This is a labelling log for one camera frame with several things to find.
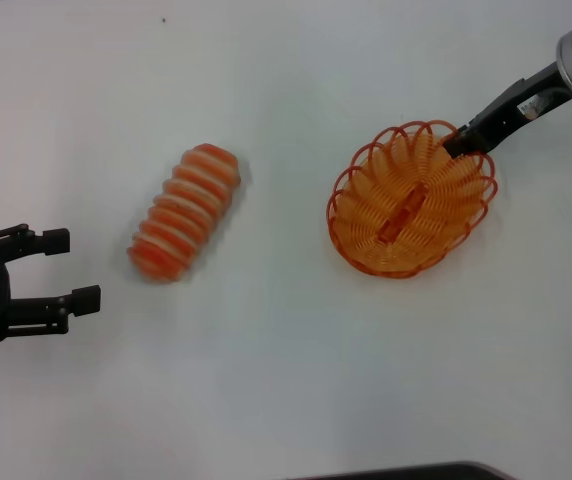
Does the orange striped bread loaf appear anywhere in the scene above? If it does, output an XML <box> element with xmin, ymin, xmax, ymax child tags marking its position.
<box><xmin>125</xmin><ymin>143</ymin><xmax>243</xmax><ymax>285</ymax></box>

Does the black robot chest edge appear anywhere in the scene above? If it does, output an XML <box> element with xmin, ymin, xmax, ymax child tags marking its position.
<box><xmin>310</xmin><ymin>460</ymin><xmax>517</xmax><ymax>480</ymax></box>

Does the orange woven plastic basket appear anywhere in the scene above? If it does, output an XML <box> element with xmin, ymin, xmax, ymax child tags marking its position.
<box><xmin>325</xmin><ymin>119</ymin><xmax>500</xmax><ymax>279</ymax></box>

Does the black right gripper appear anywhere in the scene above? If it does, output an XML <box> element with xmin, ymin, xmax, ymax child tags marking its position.
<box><xmin>443</xmin><ymin>62</ymin><xmax>572</xmax><ymax>159</ymax></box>

